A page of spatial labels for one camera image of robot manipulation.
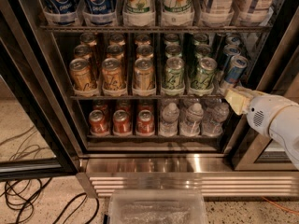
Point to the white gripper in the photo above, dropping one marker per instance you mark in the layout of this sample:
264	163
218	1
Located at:
261	110

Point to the red bull can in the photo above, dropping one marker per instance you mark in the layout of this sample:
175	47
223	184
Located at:
234	71
233	40
226	54

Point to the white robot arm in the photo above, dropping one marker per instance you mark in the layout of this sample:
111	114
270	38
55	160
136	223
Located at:
290	143

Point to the front right green LaCroix can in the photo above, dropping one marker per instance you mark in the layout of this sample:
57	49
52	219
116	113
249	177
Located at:
204	73

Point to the green lacroix can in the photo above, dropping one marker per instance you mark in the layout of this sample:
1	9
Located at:
174	73
204	73

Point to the second-row right green can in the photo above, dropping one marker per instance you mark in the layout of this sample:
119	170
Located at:
202	50

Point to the second-row green can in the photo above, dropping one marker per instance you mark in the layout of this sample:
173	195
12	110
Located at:
173	50
202	50

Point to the front left green LaCroix can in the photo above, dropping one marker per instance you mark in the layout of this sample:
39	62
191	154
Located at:
174	73

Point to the stainless fridge base grille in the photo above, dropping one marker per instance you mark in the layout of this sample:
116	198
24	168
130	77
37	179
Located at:
213	177

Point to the second-row left green can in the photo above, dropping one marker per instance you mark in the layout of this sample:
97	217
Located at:
173	50

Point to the right red soda can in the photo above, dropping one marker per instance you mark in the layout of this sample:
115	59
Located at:
145	122

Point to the red soda can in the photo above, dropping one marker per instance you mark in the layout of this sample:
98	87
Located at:
98	122
121	122
145	122

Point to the front right orange LaCroix can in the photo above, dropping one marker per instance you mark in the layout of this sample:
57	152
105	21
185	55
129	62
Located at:
144	74

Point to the orange lacroix can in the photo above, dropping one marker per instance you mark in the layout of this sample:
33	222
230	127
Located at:
82	75
144	74
112	74

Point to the second-row right orange can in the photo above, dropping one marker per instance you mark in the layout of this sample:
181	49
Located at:
144	51

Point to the second-row orange can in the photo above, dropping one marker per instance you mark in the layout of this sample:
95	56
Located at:
144	51
115	51
83	51

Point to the middle red soda can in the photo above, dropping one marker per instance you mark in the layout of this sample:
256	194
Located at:
121	122

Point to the front middle orange LaCroix can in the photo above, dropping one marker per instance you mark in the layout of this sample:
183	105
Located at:
112	74

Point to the second-row middle orange can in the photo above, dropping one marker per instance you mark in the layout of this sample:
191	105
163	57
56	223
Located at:
115	51

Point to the left red soda can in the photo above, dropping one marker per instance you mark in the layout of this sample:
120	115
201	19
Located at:
98	122

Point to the front left orange LaCroix can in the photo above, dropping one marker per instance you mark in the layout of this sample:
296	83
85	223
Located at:
82	75

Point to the second-row left orange can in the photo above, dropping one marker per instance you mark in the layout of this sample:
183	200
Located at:
83	51

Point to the left glass fridge door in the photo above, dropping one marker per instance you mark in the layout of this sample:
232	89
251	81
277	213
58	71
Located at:
34	77

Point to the right water bottle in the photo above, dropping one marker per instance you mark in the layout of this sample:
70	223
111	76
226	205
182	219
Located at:
214	117

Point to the water bottle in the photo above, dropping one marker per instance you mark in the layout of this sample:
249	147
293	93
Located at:
190	122
169	120
214	117

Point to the middle water bottle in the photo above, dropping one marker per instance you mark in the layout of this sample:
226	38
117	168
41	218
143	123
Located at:
190	122

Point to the left water bottle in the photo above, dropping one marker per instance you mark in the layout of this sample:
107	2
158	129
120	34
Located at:
169	120

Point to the right white labelled bottle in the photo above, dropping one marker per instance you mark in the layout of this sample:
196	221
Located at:
250	12

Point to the white labelled bottle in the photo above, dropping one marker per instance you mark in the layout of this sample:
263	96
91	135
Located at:
216	13
250	12

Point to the left white labelled bottle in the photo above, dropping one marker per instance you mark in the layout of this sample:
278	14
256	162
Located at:
216	13

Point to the right 7up bottle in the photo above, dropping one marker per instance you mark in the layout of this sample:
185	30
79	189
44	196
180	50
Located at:
177	12

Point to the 7up bottle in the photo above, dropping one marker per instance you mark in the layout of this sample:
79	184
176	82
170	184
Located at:
177	12
138	12

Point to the left 7up bottle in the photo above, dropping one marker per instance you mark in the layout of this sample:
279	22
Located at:
138	12

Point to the clear plastic bin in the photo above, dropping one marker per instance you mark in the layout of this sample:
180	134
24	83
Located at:
157	206

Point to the right Pepsi bottle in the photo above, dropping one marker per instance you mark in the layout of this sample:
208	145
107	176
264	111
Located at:
100	12

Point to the pepsi bottle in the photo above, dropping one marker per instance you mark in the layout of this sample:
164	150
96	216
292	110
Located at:
61	12
100	12

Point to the left Pepsi bottle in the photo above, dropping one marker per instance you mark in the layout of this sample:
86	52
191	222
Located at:
61	12

